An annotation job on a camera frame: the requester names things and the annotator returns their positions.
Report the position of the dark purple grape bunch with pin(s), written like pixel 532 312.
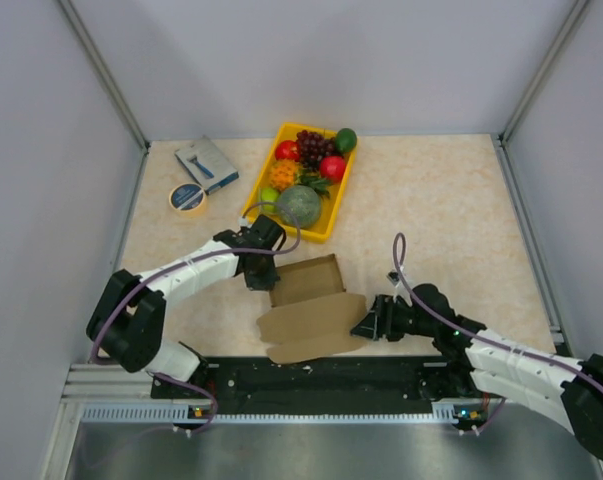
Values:
pixel 312 148

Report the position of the right aluminium frame post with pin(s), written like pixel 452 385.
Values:
pixel 559 44

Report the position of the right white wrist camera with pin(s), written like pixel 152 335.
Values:
pixel 398 279

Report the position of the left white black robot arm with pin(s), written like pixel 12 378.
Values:
pixel 128 321

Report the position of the left aluminium frame post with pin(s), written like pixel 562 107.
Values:
pixel 102 71

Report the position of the aluminium frame post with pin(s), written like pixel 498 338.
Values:
pixel 559 44
pixel 102 71

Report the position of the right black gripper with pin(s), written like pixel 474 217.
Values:
pixel 379 321

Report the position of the small green lime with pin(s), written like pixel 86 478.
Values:
pixel 268 198

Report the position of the red apple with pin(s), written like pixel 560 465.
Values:
pixel 287 150

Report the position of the green round melon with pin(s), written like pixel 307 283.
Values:
pixel 301 203

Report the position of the green avocado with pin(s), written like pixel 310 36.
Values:
pixel 345 140

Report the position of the orange pineapple with leaves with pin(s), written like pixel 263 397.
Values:
pixel 287 173

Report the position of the red pomegranate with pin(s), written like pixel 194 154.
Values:
pixel 333 168

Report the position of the yellow plastic tray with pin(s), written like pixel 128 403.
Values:
pixel 322 229

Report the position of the beige masking tape roll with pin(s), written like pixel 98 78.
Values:
pixel 188 199

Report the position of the brown cardboard box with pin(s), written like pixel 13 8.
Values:
pixel 311 313

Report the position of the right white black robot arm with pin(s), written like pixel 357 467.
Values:
pixel 565 390

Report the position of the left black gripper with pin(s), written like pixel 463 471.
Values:
pixel 265 282

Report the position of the aluminium front rail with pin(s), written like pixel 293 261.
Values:
pixel 113 395

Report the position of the blue razor package box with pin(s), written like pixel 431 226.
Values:
pixel 207 165

